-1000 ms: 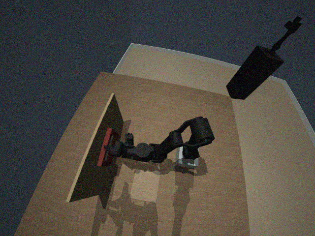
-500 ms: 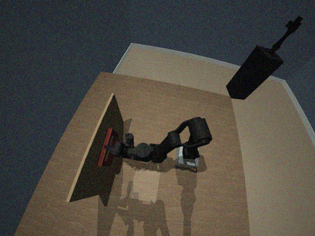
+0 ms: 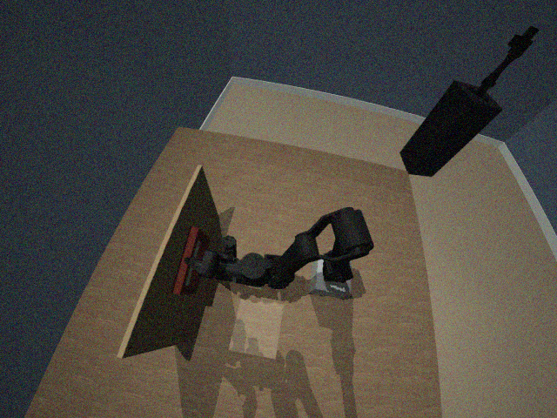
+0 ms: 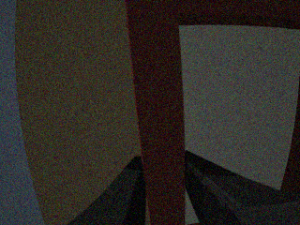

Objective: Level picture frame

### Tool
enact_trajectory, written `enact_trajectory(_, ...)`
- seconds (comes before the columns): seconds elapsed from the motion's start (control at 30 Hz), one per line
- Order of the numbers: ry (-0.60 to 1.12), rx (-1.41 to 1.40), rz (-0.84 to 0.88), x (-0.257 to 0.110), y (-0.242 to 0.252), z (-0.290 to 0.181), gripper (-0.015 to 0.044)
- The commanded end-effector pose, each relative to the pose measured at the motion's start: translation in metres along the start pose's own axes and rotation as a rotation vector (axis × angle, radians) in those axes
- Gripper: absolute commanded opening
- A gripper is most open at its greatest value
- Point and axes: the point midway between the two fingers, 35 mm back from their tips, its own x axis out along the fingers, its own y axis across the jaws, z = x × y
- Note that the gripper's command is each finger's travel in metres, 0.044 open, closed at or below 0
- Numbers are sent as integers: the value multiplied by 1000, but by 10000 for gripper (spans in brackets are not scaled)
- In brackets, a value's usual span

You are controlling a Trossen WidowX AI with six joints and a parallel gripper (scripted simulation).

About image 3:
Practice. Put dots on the red rectangular picture frame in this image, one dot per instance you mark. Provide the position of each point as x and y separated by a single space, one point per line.
187 278

